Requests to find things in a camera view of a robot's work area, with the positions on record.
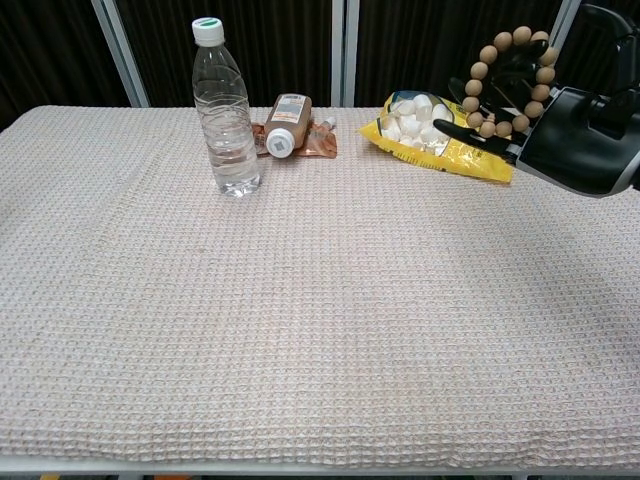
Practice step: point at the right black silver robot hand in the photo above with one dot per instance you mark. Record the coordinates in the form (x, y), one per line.
(570, 145)

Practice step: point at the black curtain panel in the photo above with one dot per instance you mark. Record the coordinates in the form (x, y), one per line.
(45, 50)
(592, 70)
(425, 45)
(165, 50)

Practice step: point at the yellow marshmallow bag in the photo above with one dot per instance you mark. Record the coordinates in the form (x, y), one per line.
(480, 162)

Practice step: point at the copper foil spout pouch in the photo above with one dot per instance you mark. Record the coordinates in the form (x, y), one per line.
(320, 145)

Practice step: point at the brown bottle with white cap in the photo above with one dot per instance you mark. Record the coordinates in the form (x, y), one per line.
(287, 120)

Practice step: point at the beige waffle table cloth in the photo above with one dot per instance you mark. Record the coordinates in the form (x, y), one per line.
(300, 300)

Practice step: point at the clear plastic water bottle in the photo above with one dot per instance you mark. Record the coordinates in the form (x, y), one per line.
(227, 125)

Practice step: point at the aluminium frame post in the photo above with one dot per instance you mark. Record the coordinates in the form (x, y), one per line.
(120, 55)
(567, 15)
(345, 50)

